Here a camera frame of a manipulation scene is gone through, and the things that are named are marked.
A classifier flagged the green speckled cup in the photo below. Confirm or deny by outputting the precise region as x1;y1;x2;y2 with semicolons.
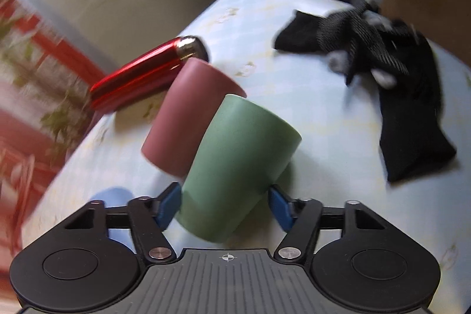
176;95;302;243

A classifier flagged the blue cup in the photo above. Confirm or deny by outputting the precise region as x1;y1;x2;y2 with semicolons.
90;187;134;207

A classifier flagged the pink cup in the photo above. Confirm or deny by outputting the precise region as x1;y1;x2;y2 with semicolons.
141;57;247;178

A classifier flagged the floral checked bed sheet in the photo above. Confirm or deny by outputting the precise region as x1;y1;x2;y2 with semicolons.
22;0;470;313

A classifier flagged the black grey sock pile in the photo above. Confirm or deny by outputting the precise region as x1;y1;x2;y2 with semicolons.
274;0;457;183

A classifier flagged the red metallic bottle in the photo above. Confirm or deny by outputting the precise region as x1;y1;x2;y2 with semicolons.
89;36;209;114

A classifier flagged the printed room backdrop curtain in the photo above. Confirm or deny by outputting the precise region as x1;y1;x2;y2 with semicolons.
0;0;108;263

